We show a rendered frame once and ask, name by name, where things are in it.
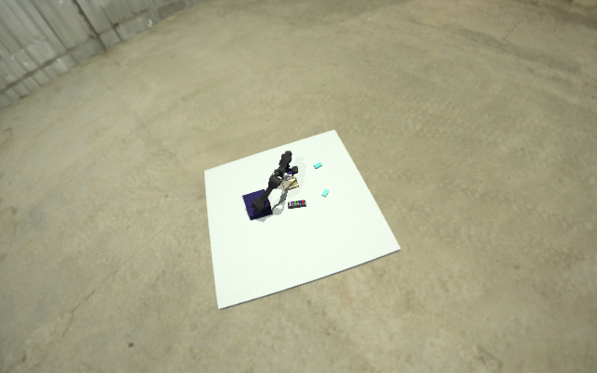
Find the beige shallow tray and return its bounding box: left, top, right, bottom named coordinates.
left=281, top=176, right=299, bottom=192

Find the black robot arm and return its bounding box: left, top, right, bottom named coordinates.
left=251, top=150, right=292, bottom=212

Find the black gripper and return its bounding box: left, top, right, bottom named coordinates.
left=274, top=165, right=298, bottom=178

